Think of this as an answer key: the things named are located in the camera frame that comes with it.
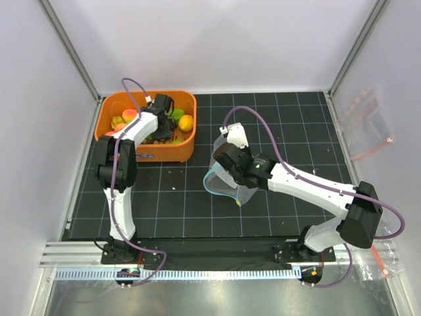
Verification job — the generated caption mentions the clear zip top bag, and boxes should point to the clear zip top bag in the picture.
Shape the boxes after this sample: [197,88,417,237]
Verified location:
[203,136,257,206]

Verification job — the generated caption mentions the brown longan bunch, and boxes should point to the brown longan bunch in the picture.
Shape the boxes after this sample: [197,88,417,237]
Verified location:
[141,138,172,145]

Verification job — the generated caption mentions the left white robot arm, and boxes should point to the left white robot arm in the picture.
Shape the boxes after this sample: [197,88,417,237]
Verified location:
[95,94,174,263]

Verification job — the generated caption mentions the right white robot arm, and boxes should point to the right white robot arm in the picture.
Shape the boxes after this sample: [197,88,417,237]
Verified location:
[212,143,383,261]

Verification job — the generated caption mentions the green starfruit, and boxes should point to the green starfruit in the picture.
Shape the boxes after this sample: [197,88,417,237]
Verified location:
[168,108,185,122]

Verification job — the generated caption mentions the yellow orange mango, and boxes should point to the yellow orange mango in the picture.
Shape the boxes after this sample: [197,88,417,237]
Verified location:
[178,115,194,133]

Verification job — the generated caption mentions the peach at back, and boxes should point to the peach at back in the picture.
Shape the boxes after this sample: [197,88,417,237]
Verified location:
[122,109,138,123]

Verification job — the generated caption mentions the orange plastic basket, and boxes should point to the orange plastic basket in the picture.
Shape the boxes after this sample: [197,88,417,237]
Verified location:
[94,90,197,163]

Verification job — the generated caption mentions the peach in middle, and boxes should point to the peach in middle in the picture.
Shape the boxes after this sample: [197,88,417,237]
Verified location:
[114,123,127,132]

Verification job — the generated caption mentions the yellow starfruit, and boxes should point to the yellow starfruit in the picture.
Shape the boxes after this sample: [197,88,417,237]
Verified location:
[111,116,125,130]

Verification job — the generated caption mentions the black grid mat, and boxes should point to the black grid mat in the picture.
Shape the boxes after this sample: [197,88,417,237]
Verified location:
[62,92,359,238]

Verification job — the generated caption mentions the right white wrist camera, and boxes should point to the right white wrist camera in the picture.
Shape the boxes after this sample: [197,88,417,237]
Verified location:
[220,123,249,149]

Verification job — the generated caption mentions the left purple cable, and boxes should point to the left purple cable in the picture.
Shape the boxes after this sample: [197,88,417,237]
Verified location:
[110,77,168,288]

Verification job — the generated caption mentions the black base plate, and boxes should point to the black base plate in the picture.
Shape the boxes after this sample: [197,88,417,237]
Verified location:
[101,236,335,271]

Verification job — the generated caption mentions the slotted cable duct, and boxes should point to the slotted cable duct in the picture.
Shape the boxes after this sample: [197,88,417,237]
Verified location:
[54,267,301,282]

